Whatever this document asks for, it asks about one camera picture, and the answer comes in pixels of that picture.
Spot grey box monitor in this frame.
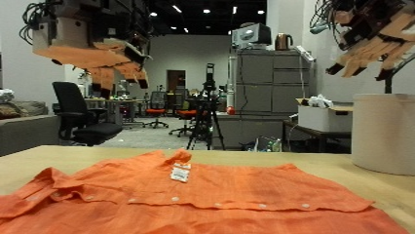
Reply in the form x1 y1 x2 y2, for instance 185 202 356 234
231 22 272 51

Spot black camera tripod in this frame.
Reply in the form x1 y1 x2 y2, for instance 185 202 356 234
185 62 227 151

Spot brown door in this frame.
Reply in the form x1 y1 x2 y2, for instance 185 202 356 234
166 69 186 94

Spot low grey counter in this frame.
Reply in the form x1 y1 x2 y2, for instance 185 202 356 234
212 113 299 151

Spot white cardboard box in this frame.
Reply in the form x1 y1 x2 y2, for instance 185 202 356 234
296 102 353 133

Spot green leafy plant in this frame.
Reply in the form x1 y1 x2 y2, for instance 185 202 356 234
383 54 415 95

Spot black office chair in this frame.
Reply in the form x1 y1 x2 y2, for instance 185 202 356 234
50 81 125 147

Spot white plant pot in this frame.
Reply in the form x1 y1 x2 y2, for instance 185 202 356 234
349 93 415 176

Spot grey sofa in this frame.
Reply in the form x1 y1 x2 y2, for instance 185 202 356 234
0 114 62 157

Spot white power strip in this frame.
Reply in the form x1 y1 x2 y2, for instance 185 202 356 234
294 45 316 62

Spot orange low office chair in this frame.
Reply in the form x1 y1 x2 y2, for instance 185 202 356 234
169 100 198 137

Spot white crumpled cloth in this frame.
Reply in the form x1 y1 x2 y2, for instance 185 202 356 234
0 89 16 104

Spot crumpled white packing material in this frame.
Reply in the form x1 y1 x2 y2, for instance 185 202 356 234
306 94 335 109

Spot grey filing cabinet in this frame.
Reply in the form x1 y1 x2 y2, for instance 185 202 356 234
227 48 316 117

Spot orange mesh-back office chair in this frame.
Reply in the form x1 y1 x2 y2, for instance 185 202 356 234
142 91 170 130

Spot grey background desk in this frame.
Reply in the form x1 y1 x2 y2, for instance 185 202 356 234
82 97 146 126

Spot orange button shirt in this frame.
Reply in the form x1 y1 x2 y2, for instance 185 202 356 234
0 148 409 234

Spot green plastic bottles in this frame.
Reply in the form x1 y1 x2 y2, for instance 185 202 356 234
256 136 284 153

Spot brown cushion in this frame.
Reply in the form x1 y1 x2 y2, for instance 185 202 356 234
0 100 49 121

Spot copper kettle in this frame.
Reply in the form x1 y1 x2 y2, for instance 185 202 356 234
274 32 294 52

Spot dark side table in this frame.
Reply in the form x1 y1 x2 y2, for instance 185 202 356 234
283 119 352 154

